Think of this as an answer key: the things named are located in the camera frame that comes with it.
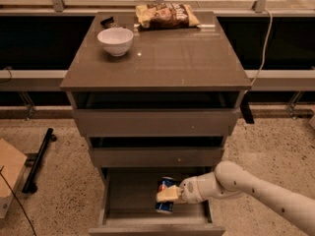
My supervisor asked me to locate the grey middle drawer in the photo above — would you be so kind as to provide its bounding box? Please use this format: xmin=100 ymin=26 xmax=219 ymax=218
xmin=89 ymin=147 xmax=223 ymax=167

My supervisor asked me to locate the black cable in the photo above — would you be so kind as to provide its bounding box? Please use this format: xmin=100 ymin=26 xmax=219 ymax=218
xmin=0 ymin=164 xmax=38 ymax=236

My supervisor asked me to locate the small dark snack wrapper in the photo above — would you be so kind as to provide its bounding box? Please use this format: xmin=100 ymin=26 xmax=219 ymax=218
xmin=100 ymin=17 xmax=123 ymax=29

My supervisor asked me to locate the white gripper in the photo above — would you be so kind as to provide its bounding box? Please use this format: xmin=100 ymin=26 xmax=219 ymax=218
xmin=156 ymin=172 xmax=221 ymax=204

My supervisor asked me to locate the cardboard box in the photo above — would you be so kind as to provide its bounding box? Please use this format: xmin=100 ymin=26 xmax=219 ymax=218
xmin=0 ymin=139 xmax=27 ymax=219

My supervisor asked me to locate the grey drawer cabinet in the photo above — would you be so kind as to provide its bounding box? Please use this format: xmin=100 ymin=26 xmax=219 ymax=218
xmin=60 ymin=11 xmax=253 ymax=169

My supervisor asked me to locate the grey open bottom drawer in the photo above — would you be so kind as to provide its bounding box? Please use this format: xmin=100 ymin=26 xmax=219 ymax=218
xmin=89 ymin=167 xmax=224 ymax=236

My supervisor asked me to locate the black metal bar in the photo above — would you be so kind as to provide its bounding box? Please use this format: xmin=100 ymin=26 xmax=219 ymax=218
xmin=22 ymin=128 xmax=57 ymax=194

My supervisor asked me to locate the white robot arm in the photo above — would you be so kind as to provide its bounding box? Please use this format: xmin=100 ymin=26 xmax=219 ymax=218
xmin=156 ymin=161 xmax=315 ymax=236

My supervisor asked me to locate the grey top drawer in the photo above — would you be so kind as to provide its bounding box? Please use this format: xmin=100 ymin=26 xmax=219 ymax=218
xmin=73 ymin=109 xmax=239 ymax=137

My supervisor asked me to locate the blue pepsi can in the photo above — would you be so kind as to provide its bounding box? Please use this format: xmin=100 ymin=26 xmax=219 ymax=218
xmin=156 ymin=176 xmax=175 ymax=214

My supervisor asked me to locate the yellow brown chip bag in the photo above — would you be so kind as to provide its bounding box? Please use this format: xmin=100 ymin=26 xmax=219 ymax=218
xmin=136 ymin=3 xmax=200 ymax=29

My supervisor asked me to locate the metal window railing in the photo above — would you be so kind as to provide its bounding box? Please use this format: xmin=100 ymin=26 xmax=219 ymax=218
xmin=0 ymin=0 xmax=315 ymax=17

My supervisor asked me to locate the white ceramic bowl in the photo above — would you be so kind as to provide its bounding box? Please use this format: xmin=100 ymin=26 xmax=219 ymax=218
xmin=97 ymin=28 xmax=134 ymax=56

